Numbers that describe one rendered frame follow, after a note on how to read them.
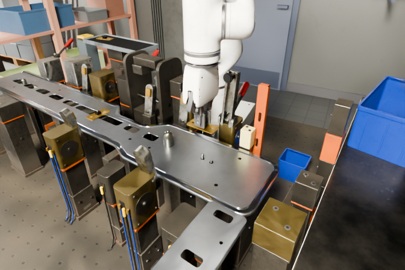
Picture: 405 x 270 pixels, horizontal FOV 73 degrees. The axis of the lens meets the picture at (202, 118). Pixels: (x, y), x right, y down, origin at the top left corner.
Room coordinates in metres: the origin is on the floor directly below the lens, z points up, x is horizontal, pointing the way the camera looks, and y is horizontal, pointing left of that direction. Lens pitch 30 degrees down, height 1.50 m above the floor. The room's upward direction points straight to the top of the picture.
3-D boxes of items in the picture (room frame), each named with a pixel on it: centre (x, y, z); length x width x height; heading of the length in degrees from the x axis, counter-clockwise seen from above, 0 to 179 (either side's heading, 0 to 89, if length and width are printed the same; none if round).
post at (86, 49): (1.45, 0.60, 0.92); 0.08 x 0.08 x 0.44; 56
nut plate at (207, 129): (0.63, 0.00, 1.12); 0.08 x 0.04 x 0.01; 56
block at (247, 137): (0.69, -0.14, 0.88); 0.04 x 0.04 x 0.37; 56
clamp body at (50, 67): (1.37, 0.77, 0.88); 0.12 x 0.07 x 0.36; 146
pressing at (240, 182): (0.90, 0.41, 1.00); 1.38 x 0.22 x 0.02; 56
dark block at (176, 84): (0.95, 0.08, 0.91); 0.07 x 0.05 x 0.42; 146
